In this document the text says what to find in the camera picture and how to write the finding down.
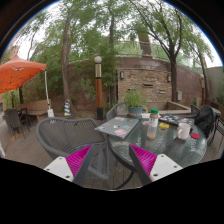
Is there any blue yellow striped cone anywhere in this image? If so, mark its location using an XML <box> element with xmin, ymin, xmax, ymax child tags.
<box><xmin>64</xmin><ymin>99</ymin><xmax>72</xmax><ymax>117</ymax></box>

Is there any black backpack on chair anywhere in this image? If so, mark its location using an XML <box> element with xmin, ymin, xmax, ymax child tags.
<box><xmin>194</xmin><ymin>105</ymin><xmax>216</xmax><ymax>138</ymax></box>

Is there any yellow sticker card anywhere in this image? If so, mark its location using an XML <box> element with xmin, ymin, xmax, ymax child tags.
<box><xmin>159</xmin><ymin>123</ymin><xmax>169</xmax><ymax>129</ymax></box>

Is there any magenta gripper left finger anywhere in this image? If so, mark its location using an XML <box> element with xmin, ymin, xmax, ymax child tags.
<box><xmin>44</xmin><ymin>145</ymin><xmax>93</xmax><ymax>186</ymax></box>

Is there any grey wicker chair near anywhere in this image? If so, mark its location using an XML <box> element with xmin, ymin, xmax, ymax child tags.
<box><xmin>36</xmin><ymin>117</ymin><xmax>110</xmax><ymax>187</ymax></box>

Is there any clear bottle green cap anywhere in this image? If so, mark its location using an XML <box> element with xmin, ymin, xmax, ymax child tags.
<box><xmin>147</xmin><ymin>109</ymin><xmax>159</xmax><ymax>139</ymax></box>

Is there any dark laptop with stickers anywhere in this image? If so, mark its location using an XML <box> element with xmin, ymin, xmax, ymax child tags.
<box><xmin>159</xmin><ymin>114</ymin><xmax>194</xmax><ymax>126</ymax></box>

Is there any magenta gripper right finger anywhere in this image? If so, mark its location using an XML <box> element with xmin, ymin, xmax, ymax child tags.
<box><xmin>129</xmin><ymin>144</ymin><xmax>182</xmax><ymax>186</ymax></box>

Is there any red round coaster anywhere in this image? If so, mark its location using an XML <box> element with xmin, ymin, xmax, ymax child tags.
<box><xmin>190</xmin><ymin>132</ymin><xmax>200</xmax><ymax>139</ymax></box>

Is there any round glass patio table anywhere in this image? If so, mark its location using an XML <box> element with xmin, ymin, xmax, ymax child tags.
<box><xmin>108</xmin><ymin>121</ymin><xmax>207</xmax><ymax>190</ymax></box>

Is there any dark chair left background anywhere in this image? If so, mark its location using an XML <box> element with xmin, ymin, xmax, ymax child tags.
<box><xmin>5</xmin><ymin>108</ymin><xmax>26</xmax><ymax>134</ymax></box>

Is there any wooden lamp post globe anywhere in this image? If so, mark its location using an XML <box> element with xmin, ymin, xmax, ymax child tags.
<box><xmin>94</xmin><ymin>56</ymin><xmax>103</xmax><ymax>120</ymax></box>

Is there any wooden bench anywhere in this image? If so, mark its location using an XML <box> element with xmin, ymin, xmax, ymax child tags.
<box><xmin>18</xmin><ymin>100</ymin><xmax>51</xmax><ymax>121</ymax></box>

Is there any white ceramic mug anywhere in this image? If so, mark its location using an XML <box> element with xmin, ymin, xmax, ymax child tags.
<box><xmin>176</xmin><ymin>123</ymin><xmax>191</xmax><ymax>140</ymax></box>

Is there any potted green plant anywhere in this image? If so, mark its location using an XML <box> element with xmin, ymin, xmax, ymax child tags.
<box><xmin>124</xmin><ymin>89</ymin><xmax>146</xmax><ymax>119</ymax></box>

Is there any grey wicker chair far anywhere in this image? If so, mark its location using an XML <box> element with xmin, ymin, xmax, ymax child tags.
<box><xmin>106</xmin><ymin>102</ymin><xmax>128</xmax><ymax>120</ymax></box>

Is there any orange canopy tent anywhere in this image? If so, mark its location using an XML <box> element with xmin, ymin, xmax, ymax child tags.
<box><xmin>0</xmin><ymin>55</ymin><xmax>46</xmax><ymax>94</ymax></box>

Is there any grey wicker chair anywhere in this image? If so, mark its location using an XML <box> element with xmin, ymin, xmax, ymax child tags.
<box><xmin>36</xmin><ymin>117</ymin><xmax>110</xmax><ymax>187</ymax></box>
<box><xmin>106</xmin><ymin>102</ymin><xmax>128</xmax><ymax>120</ymax></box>

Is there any grey laptop with stickers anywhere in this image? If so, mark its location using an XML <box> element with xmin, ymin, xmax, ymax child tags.
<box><xmin>95</xmin><ymin>117</ymin><xmax>139</xmax><ymax>139</ymax></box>

